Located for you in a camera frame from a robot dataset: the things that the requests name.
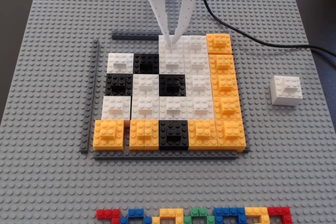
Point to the white Lego cube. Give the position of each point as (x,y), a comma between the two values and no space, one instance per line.
(198,85)
(162,48)
(172,62)
(145,85)
(195,44)
(197,62)
(145,107)
(284,95)
(200,107)
(120,62)
(115,107)
(173,107)

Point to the orange Lego cube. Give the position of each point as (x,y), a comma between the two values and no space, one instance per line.
(144,133)
(224,85)
(228,108)
(202,133)
(219,43)
(109,133)
(231,133)
(221,64)

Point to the black Lego cube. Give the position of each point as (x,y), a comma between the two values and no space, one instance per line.
(173,134)
(118,85)
(145,62)
(172,85)

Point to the short dark grey Lego strip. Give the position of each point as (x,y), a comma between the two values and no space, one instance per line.
(131,36)

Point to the grey Lego baseplate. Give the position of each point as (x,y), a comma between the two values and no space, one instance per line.
(52,77)

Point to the yellow Lego brick letter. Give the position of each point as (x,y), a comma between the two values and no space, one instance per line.
(170,213)
(256,211)

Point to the green Lego brick letter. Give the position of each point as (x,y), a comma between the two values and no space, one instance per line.
(199,212)

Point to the blue Lego brick letter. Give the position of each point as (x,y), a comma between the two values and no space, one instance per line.
(228,212)
(136,213)

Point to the red Lego brick letter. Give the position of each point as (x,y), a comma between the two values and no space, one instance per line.
(105,214)
(281,211)

